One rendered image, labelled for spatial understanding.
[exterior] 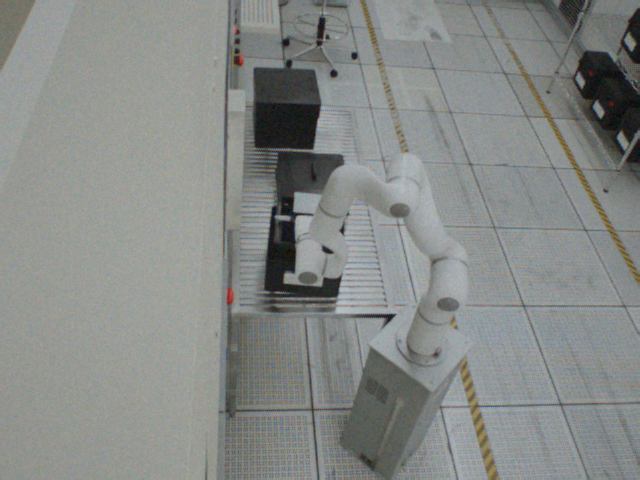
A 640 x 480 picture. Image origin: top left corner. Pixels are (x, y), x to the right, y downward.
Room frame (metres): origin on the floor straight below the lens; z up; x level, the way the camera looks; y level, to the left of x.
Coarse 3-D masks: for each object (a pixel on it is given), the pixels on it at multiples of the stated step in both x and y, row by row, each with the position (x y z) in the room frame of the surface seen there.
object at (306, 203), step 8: (296, 192) 1.67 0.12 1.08; (296, 200) 1.63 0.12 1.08; (304, 200) 1.64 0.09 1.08; (312, 200) 1.64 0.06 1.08; (280, 208) 1.68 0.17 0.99; (296, 208) 1.59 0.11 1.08; (304, 208) 1.60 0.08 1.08; (312, 208) 1.60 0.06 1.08; (280, 216) 1.62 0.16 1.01; (288, 216) 1.62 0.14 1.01; (280, 224) 1.66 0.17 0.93; (280, 232) 1.61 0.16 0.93; (280, 240) 1.58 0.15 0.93; (280, 248) 1.51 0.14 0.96; (288, 248) 1.52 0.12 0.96; (328, 248) 1.53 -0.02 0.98; (280, 256) 1.51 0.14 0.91; (288, 256) 1.52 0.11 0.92
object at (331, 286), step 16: (272, 208) 1.73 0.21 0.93; (288, 208) 1.75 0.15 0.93; (272, 224) 1.74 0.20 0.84; (272, 240) 1.72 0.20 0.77; (272, 256) 1.64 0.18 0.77; (272, 272) 1.47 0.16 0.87; (288, 272) 1.48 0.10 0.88; (272, 288) 1.48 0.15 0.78; (288, 288) 1.48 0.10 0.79; (304, 288) 1.49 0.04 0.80; (320, 288) 1.49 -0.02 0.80; (336, 288) 1.50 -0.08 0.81
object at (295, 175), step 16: (288, 160) 2.11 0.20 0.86; (304, 160) 2.13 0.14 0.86; (320, 160) 2.15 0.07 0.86; (336, 160) 2.17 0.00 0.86; (288, 176) 2.01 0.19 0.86; (304, 176) 2.03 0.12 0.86; (320, 176) 2.05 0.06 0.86; (288, 192) 1.91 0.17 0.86; (304, 192) 1.93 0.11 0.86; (320, 192) 1.95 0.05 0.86
